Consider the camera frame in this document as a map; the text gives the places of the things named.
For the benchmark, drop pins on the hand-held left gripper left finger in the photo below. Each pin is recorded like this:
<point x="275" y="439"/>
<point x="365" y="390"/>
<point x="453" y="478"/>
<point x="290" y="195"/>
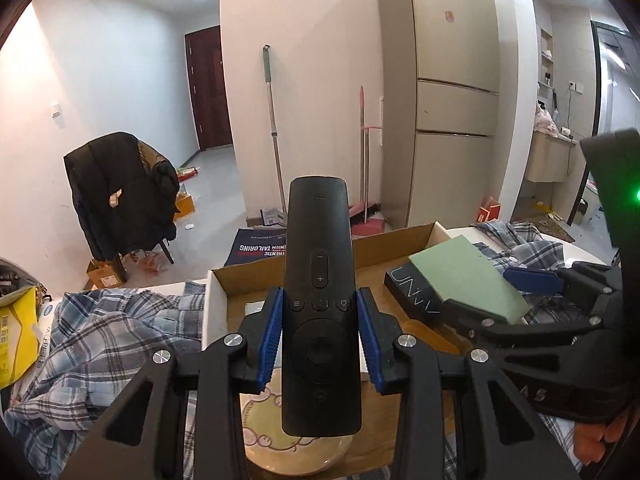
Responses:
<point x="270" y="342"/>

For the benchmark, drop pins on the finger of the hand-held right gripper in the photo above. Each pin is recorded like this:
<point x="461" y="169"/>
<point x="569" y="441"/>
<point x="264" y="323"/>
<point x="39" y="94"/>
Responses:
<point x="520" y="332"/>
<point x="532" y="281"/>

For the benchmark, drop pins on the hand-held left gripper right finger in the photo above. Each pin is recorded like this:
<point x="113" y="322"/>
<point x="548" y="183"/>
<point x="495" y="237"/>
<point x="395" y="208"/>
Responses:
<point x="371" y="342"/>

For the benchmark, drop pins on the grey printed box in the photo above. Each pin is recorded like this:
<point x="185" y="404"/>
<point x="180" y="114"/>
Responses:
<point x="255" y="307"/>

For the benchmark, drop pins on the cardboard box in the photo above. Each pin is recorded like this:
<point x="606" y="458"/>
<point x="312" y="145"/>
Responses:
<point x="240" y="285"/>

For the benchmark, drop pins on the green box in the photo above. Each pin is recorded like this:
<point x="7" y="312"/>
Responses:
<point x="465" y="275"/>

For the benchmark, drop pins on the black printed box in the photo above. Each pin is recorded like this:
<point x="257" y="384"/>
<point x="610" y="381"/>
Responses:
<point x="415" y="290"/>

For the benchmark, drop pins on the black remote control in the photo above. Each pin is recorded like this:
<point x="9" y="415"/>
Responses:
<point x="320" y="260"/>

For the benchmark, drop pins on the small dark mat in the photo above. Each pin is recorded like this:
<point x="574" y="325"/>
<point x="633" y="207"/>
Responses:
<point x="559" y="234"/>

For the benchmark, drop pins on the red box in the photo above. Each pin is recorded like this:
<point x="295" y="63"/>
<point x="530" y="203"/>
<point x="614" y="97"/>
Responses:
<point x="490" y="210"/>

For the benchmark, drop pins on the dark blue printed doormat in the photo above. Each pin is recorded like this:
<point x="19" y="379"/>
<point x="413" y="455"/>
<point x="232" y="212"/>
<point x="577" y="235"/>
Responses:
<point x="257" y="247"/>

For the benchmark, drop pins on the round yellow rabbit tin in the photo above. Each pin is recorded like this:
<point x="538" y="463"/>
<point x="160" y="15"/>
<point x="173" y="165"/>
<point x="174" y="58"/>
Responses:
<point x="295" y="452"/>

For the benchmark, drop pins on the pink dustpan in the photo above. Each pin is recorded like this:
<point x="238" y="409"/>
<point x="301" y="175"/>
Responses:
<point x="369" y="225"/>

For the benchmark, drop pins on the beige counter cabinet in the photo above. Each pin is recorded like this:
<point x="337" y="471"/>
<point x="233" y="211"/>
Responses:
<point x="550" y="160"/>

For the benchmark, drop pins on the small grey carton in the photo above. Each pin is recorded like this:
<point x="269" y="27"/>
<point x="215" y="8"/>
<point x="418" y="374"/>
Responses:
<point x="274" y="216"/>

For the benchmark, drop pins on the orange box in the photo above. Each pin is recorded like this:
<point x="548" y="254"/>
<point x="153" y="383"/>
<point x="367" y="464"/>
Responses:
<point x="184" y="206"/>

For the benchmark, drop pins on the pink bag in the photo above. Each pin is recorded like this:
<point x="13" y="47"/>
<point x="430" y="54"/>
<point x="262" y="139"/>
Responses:
<point x="545" y="120"/>

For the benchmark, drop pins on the blue plaid cloth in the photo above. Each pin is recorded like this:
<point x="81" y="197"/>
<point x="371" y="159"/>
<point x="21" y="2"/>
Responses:
<point x="100" y="340"/>

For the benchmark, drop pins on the brown cardboard carton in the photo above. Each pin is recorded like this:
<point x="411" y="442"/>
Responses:
<point x="106" y="274"/>

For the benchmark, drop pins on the black jacket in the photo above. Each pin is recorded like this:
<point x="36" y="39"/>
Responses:
<point x="120" y="195"/>

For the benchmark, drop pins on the beige refrigerator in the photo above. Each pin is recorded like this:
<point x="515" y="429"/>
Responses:
<point x="440" y="85"/>

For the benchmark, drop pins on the white printed packet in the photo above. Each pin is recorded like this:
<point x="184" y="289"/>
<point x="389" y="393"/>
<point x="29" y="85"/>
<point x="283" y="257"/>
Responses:
<point x="50" y="330"/>

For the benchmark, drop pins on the brown chair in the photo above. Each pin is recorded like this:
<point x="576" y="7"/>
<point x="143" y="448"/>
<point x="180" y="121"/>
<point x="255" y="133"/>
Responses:
<point x="150" y="152"/>

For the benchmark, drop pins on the yellow box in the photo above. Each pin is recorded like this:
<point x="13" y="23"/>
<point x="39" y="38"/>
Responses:
<point x="17" y="340"/>

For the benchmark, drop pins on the dark red wooden door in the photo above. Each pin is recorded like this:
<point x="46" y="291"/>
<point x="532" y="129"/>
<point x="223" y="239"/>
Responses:
<point x="210" y="90"/>

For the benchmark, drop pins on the grey bag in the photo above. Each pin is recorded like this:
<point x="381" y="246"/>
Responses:
<point x="15" y="277"/>

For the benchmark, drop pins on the white wall socket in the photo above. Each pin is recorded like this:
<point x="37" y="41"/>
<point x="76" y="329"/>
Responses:
<point x="577" y="87"/>

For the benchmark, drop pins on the dark sliding door frame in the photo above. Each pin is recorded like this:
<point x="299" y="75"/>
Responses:
<point x="612" y="80"/>

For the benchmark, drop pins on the white wall switch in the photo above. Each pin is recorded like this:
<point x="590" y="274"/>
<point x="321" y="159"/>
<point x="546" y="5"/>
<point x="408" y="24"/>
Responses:
<point x="57" y="115"/>

